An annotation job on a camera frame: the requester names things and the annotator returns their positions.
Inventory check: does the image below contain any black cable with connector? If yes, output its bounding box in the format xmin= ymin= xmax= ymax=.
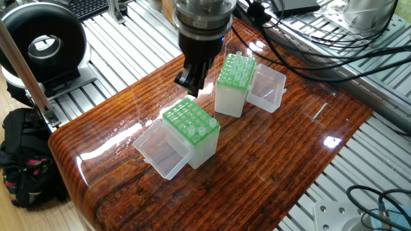
xmin=347 ymin=185 xmax=411 ymax=216

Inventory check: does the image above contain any silver robot mount plate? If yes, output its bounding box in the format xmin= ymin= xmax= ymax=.
xmin=313 ymin=200 xmax=386 ymax=231

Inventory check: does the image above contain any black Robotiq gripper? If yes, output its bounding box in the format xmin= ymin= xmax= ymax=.
xmin=175 ymin=27 xmax=227 ymax=97

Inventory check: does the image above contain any black ring light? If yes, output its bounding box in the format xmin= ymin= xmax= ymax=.
xmin=0 ymin=3 xmax=87 ymax=98

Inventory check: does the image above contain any black backpack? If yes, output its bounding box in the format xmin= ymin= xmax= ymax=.
xmin=0 ymin=107 xmax=70 ymax=208

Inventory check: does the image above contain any black keyboard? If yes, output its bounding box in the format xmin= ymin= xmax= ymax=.
xmin=64 ymin=0 xmax=111 ymax=19

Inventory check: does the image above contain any clear green-rack pipette tip box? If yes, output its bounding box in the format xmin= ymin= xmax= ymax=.
xmin=133 ymin=98 xmax=221 ymax=180
xmin=214 ymin=53 xmax=288 ymax=118

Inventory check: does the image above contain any black cable bundle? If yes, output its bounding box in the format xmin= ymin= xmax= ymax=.
xmin=238 ymin=0 xmax=411 ymax=71

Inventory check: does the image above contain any brown wooden pole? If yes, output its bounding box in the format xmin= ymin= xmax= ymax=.
xmin=0 ymin=26 xmax=57 ymax=128

